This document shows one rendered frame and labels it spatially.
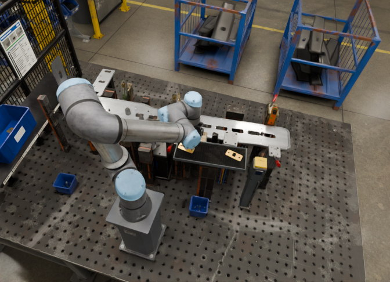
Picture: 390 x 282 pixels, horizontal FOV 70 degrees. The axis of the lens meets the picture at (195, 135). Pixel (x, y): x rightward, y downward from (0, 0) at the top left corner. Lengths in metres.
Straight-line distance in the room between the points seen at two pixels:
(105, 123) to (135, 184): 0.38
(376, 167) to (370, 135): 0.45
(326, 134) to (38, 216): 2.10
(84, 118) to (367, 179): 2.89
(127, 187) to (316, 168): 1.42
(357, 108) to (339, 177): 1.92
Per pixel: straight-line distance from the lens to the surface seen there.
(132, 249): 1.66
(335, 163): 2.27
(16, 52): 2.05
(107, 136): 0.87
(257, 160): 1.48
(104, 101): 1.99
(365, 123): 3.86
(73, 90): 0.94
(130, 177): 1.18
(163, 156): 1.68
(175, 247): 1.71
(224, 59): 3.84
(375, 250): 2.94
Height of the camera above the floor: 2.32
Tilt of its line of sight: 50 degrees down
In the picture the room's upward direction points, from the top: 5 degrees clockwise
